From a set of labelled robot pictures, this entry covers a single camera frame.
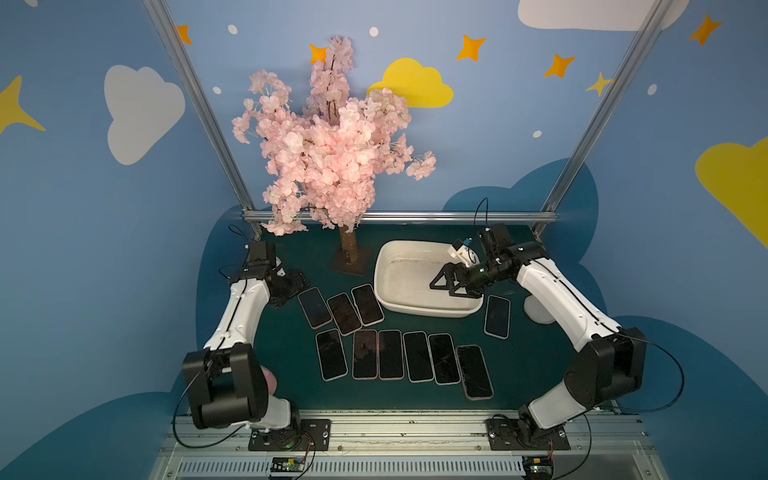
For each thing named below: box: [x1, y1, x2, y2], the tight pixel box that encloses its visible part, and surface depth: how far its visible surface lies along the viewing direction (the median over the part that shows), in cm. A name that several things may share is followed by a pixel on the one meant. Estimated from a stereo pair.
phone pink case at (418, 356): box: [402, 330, 435, 383], surface depth 90 cm
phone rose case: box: [352, 329, 379, 380], surface depth 88 cm
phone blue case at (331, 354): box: [315, 328, 348, 382], surface depth 89 cm
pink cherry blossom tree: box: [232, 37, 436, 266], surface depth 69 cm
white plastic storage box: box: [374, 240, 484, 318], surface depth 106 cm
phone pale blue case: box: [297, 287, 333, 330], surface depth 100 cm
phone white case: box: [427, 333, 461, 386], surface depth 87 cm
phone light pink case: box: [455, 344, 494, 401], surface depth 86 cm
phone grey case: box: [326, 292, 363, 336], surface depth 95 cm
